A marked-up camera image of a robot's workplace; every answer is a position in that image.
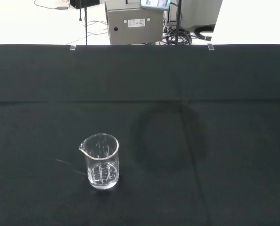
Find black bench cloth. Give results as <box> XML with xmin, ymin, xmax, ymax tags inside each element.
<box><xmin>0</xmin><ymin>43</ymin><xmax>280</xmax><ymax>226</ymax></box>

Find grey metal cabinet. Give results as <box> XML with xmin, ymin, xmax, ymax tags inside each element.
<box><xmin>104</xmin><ymin>0</ymin><xmax>165</xmax><ymax>46</ymax></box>

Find black tripod pole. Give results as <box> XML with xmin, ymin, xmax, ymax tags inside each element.
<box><xmin>83</xmin><ymin>0</ymin><xmax>89</xmax><ymax>45</ymax></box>
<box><xmin>174</xmin><ymin>0</ymin><xmax>182</xmax><ymax>47</ymax></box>

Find tablet screen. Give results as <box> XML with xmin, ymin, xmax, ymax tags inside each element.
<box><xmin>139</xmin><ymin>0</ymin><xmax>172</xmax><ymax>11</ymax></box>

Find white cabinet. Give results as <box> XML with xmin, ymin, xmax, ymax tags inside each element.
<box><xmin>165</xmin><ymin>0</ymin><xmax>223</xmax><ymax>33</ymax></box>

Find black box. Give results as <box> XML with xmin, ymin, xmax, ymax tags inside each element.
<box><xmin>69</xmin><ymin>0</ymin><xmax>100</xmax><ymax>10</ymax></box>

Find black floor cable bundle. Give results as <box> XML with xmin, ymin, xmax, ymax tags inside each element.
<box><xmin>162</xmin><ymin>25</ymin><xmax>193</xmax><ymax>46</ymax></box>

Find black coiled cable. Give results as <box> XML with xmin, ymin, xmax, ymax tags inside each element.
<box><xmin>193</xmin><ymin>25</ymin><xmax>214</xmax><ymax>41</ymax></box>

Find grey adapter with cable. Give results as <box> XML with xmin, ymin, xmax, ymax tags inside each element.
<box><xmin>33</xmin><ymin>0</ymin><xmax>71</xmax><ymax>11</ymax></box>

